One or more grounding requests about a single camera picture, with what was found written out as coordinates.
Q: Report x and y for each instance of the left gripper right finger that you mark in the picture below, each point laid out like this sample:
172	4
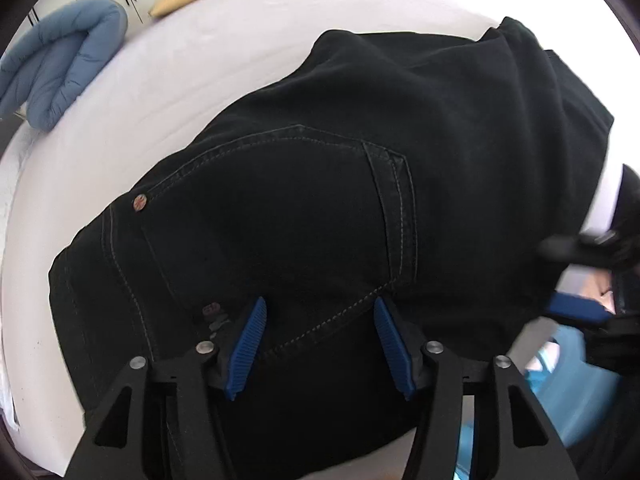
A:
402	344

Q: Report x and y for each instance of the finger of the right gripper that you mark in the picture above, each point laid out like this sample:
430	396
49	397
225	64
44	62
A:
576	311
560	248

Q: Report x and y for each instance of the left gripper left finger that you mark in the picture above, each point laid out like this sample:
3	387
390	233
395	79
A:
239	347

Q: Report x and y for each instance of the black denim pants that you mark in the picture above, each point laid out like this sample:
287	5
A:
423	169

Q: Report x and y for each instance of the white bed mattress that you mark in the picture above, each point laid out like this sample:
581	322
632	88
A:
161	90

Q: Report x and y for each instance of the blue folded duvet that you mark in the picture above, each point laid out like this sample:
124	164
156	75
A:
53	63

